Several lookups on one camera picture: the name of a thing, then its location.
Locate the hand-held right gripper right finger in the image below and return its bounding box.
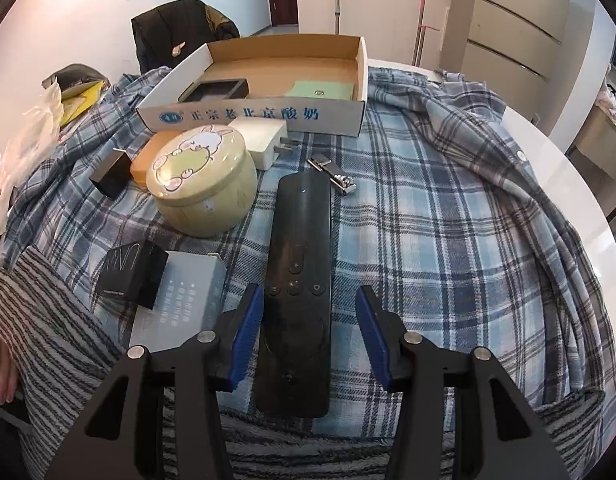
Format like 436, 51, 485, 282
354, 285, 559, 480

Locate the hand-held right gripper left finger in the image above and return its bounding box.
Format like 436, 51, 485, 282
42, 284, 265, 480

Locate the grey-blue box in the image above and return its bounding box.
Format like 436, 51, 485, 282
128, 251, 227, 356

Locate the black remote control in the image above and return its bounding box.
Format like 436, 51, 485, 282
252, 171, 333, 418

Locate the black box with white label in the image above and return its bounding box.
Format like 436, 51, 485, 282
89, 149, 134, 200

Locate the round rabbit print tin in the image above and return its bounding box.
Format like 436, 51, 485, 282
146, 126, 259, 238

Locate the metal nail clipper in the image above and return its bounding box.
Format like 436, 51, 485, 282
307, 156, 359, 197

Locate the white charger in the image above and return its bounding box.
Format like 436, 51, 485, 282
227, 117, 291, 171

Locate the black tray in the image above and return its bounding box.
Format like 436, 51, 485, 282
179, 77, 249, 106

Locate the green snap wallet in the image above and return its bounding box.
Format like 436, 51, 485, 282
284, 80, 355, 102

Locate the cardboard box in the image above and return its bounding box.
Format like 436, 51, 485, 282
136, 34, 369, 138

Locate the white plastic bag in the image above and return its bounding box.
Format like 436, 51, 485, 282
0, 82, 63, 241

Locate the blue plaid shirt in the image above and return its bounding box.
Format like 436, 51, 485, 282
0, 65, 616, 441

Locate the yellow bag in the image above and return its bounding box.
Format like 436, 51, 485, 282
58, 80, 106, 128

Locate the black box with squiggle print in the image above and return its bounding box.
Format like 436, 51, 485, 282
98, 240, 169, 311

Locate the orange rounded case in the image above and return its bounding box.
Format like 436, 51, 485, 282
130, 130, 181, 183

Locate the person's striped sweater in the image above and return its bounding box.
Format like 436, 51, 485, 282
0, 247, 616, 480

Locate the black jacket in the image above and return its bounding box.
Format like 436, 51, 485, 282
131, 0, 241, 73

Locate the beige vanity cabinet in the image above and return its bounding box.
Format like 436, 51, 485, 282
565, 105, 616, 181

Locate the pink cloth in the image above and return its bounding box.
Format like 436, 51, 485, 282
595, 77, 616, 126

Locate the beige fridge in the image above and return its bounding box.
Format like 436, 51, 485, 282
440, 0, 574, 96

